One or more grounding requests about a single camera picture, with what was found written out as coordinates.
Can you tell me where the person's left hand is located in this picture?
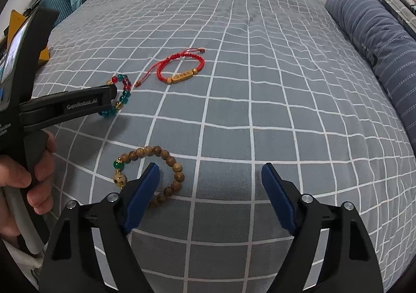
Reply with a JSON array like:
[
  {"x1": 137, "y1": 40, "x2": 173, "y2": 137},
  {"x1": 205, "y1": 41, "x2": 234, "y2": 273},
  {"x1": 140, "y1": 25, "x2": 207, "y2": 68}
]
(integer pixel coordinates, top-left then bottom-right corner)
[{"x1": 0, "y1": 132, "x2": 56, "y2": 238}]

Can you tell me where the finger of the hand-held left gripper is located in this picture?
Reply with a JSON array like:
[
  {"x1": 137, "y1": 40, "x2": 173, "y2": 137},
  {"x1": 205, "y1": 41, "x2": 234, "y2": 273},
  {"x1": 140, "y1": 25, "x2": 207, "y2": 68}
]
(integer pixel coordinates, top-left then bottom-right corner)
[
  {"x1": 20, "y1": 110, "x2": 102, "y2": 135},
  {"x1": 19, "y1": 84, "x2": 118, "y2": 116}
]

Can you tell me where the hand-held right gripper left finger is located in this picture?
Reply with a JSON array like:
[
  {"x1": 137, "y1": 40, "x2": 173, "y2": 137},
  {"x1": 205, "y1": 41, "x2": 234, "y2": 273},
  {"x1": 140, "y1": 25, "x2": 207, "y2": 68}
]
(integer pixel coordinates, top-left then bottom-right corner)
[{"x1": 38, "y1": 162, "x2": 160, "y2": 293}]

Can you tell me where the teal suitcase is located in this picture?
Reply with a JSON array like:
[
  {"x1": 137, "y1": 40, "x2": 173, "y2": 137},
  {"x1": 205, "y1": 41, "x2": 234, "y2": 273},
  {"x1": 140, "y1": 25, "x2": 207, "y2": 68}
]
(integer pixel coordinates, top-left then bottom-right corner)
[{"x1": 39, "y1": 0, "x2": 87, "y2": 29}]

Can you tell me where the red cord bracelet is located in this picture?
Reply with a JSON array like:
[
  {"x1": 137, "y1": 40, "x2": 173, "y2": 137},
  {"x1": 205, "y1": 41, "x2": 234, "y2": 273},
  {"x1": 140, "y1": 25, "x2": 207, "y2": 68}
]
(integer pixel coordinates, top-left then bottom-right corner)
[{"x1": 135, "y1": 48, "x2": 206, "y2": 88}]

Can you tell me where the multicolour glass bead bracelet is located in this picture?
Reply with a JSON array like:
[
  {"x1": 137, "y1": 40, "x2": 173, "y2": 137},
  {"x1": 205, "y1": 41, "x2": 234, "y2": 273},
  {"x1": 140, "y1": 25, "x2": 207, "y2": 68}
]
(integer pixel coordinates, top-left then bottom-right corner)
[{"x1": 101, "y1": 75, "x2": 132, "y2": 118}]

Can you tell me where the blue striped pillow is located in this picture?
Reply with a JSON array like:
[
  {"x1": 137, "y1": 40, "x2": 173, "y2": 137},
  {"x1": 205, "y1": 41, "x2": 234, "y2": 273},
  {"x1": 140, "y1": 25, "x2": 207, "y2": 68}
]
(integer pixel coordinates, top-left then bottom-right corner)
[{"x1": 325, "y1": 0, "x2": 416, "y2": 138}]

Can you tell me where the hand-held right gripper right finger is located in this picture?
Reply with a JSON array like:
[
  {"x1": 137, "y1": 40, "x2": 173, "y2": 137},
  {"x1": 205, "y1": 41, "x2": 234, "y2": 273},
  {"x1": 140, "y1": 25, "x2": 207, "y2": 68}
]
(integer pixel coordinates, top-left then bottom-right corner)
[{"x1": 261, "y1": 163, "x2": 381, "y2": 293}]

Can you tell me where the brown wooden bead bracelet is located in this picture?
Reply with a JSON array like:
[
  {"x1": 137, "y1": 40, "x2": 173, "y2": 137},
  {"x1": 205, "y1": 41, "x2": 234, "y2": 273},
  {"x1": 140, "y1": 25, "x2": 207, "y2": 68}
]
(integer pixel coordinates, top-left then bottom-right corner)
[{"x1": 112, "y1": 146, "x2": 186, "y2": 209}]

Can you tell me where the grey checked bed sheet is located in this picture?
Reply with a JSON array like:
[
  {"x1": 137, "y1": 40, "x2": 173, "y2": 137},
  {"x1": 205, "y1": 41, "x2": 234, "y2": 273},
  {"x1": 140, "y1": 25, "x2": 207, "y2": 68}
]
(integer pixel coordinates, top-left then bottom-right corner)
[{"x1": 19, "y1": 0, "x2": 415, "y2": 293}]

